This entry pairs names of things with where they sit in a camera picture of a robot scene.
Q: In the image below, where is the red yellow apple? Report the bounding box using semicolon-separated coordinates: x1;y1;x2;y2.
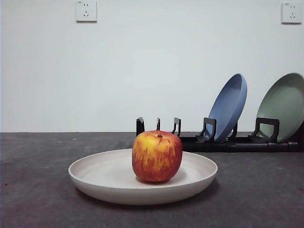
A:
132;130;183;183

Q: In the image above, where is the pale yellow plate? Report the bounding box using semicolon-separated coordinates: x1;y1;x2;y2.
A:
68;148;219;205

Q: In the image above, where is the blue plate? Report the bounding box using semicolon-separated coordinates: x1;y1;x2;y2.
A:
204;73;248;143

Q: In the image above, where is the black plate rack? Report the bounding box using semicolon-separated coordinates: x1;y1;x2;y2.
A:
136;116;304;153

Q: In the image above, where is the green plate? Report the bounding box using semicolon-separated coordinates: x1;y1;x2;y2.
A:
256;72;304;143

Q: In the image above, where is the white wall socket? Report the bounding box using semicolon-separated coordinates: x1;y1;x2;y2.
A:
76;0;98;23
281;2;303;24

